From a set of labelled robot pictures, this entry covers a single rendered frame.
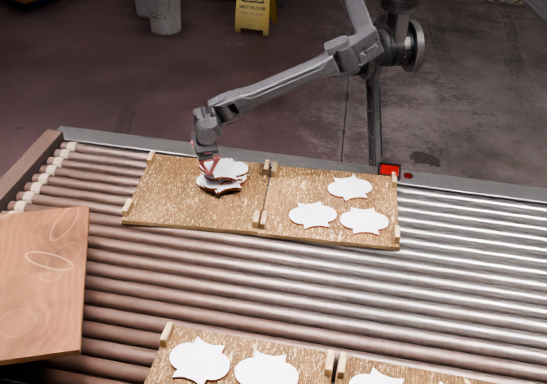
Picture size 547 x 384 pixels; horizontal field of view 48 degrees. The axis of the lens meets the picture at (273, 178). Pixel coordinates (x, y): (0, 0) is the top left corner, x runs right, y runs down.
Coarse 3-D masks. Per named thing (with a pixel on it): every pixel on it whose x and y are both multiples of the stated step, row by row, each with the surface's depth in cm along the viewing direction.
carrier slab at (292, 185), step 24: (288, 168) 206; (312, 168) 206; (288, 192) 195; (312, 192) 196; (384, 192) 196; (288, 216) 186; (336, 216) 186; (312, 240) 178; (336, 240) 177; (360, 240) 178; (384, 240) 178
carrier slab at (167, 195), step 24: (168, 168) 204; (192, 168) 204; (144, 192) 193; (168, 192) 194; (192, 192) 194; (240, 192) 195; (264, 192) 195; (144, 216) 184; (168, 216) 184; (192, 216) 184; (216, 216) 185; (240, 216) 185
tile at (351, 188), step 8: (352, 176) 202; (336, 184) 198; (344, 184) 198; (352, 184) 198; (360, 184) 198; (368, 184) 198; (328, 192) 196; (336, 192) 194; (344, 192) 195; (352, 192) 195; (360, 192) 195; (368, 192) 195; (344, 200) 192
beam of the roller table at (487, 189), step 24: (96, 144) 219; (120, 144) 219; (144, 144) 219; (168, 144) 220; (336, 168) 210; (360, 168) 210; (456, 192) 202; (480, 192) 201; (504, 192) 202; (528, 192) 202
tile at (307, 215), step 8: (296, 208) 187; (304, 208) 188; (312, 208) 188; (320, 208) 188; (328, 208) 188; (296, 216) 184; (304, 216) 184; (312, 216) 184; (320, 216) 185; (328, 216) 185; (296, 224) 182; (304, 224) 182; (312, 224) 182; (320, 224) 182
